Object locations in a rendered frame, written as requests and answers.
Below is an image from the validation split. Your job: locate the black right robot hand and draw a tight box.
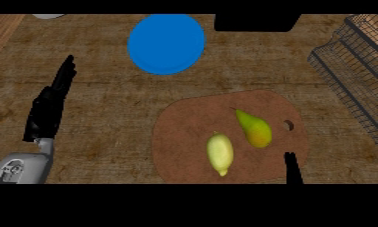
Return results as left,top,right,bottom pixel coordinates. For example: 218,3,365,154
284,151,306,185

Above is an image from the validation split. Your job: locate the green pear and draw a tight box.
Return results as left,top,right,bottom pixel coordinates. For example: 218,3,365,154
229,106,274,149

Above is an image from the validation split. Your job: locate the black appliance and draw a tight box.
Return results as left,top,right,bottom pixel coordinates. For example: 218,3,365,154
213,13,303,33

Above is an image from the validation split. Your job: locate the blue plate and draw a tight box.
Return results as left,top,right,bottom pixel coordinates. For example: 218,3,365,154
126,13,207,76

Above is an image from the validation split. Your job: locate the pale yellow lemon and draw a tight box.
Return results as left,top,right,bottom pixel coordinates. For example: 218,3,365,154
206,131,235,178

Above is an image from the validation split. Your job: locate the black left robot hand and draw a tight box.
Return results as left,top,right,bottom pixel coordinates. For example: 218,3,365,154
23,54,79,143

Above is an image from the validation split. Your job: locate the black wire tiered basket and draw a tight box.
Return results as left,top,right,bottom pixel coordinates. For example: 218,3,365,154
308,13,378,145

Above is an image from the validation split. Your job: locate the pale grey round object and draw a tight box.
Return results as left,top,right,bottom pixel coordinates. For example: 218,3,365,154
31,13,67,20

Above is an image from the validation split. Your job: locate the brown wooden cutting board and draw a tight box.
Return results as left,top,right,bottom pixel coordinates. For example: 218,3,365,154
151,89,311,184

